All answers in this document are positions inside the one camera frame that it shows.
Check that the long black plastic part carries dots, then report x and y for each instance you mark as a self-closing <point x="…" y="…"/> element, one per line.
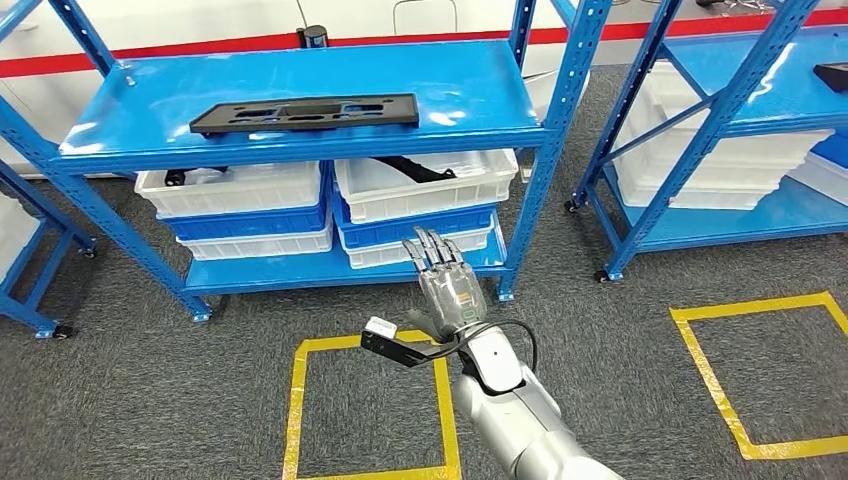
<point x="397" y="109"/>

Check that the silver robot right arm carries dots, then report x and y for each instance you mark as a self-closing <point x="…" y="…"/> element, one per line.
<point x="517" y="411"/>

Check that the blue metal shelf rack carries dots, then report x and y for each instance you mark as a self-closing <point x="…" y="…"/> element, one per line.
<point x="30" y="316"/>
<point x="729" y="228"/>
<point x="331" y="73"/>

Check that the white plastic bin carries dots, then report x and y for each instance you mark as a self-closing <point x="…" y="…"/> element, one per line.
<point x="762" y="149"/>
<point x="729" y="177"/>
<point x="16" y="232"/>
<point x="258" y="247"/>
<point x="696" y="199"/>
<point x="424" y="202"/>
<point x="378" y="255"/>
<point x="232" y="199"/>
<point x="818" y="179"/>

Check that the yellow floor tape square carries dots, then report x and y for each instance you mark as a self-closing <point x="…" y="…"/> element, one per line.
<point x="298" y="411"/>
<point x="748" y="308"/>

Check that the person's shoe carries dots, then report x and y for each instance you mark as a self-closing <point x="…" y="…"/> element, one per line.
<point x="710" y="5"/>

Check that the chrome chair base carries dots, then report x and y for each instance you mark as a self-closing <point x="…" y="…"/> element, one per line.
<point x="748" y="6"/>

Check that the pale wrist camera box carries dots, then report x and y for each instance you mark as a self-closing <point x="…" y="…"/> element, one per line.
<point x="381" y="327"/>

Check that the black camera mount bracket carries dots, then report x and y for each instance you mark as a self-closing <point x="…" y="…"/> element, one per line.
<point x="391" y="350"/>

